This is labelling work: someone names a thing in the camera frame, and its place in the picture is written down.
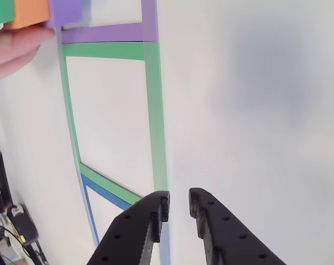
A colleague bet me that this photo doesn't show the purple foam block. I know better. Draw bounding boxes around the purple foam block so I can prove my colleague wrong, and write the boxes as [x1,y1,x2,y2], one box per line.
[44,0,83,29]

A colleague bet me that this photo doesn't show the orange foam block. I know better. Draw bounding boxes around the orange foam block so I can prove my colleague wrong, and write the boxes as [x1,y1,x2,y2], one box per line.
[3,0,51,30]

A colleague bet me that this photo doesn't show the green foam block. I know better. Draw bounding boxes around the green foam block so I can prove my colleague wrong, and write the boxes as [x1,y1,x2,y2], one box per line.
[0,0,17,28]

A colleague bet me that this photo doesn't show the person's hand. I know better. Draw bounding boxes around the person's hand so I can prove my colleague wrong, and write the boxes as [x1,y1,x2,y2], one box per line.
[0,26,56,84]

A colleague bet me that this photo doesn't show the black device with hook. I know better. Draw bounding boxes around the black device with hook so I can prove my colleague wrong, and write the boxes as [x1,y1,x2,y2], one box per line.
[6,203,40,247]

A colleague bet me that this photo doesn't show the black upright bar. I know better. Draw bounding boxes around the black upright bar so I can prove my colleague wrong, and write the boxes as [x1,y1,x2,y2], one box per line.
[0,150,13,210]

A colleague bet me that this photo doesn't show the blue square frame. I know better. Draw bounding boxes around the blue square frame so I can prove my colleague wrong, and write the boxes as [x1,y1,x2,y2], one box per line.
[77,173,135,247]

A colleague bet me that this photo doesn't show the thin black cables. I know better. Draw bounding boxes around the thin black cables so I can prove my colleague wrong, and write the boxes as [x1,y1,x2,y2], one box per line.
[0,219,49,265]

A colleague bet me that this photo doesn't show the green square frame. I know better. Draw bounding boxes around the green square frame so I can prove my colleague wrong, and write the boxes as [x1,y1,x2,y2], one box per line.
[60,41,169,207]

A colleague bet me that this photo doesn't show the purple square frame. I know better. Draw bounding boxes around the purple square frame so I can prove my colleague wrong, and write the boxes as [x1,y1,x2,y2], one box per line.
[56,0,160,45]

